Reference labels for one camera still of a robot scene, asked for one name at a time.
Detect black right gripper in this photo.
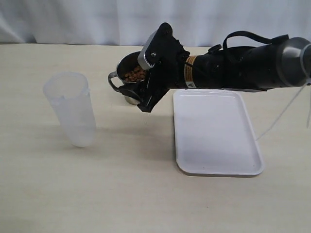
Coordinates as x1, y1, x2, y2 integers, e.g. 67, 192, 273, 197
120, 43, 190, 113

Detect steel mug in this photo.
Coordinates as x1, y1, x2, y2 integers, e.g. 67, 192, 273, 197
107, 51, 148, 105

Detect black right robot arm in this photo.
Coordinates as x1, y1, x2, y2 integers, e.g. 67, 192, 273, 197
116, 31, 311, 113

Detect translucent plastic pitcher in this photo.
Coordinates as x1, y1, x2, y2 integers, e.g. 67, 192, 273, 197
43, 71, 96, 148

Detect white plastic tray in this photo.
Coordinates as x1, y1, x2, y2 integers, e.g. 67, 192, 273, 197
173, 89, 264, 177

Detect white backdrop curtain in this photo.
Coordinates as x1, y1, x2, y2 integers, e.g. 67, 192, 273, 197
0, 0, 311, 47

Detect white zip tie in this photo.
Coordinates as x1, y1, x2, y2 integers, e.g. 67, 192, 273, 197
256, 43, 311, 140

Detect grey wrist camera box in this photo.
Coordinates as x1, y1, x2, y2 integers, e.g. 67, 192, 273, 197
137, 22, 183, 70

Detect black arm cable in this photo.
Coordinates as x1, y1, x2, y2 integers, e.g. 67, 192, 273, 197
206, 31, 290, 59

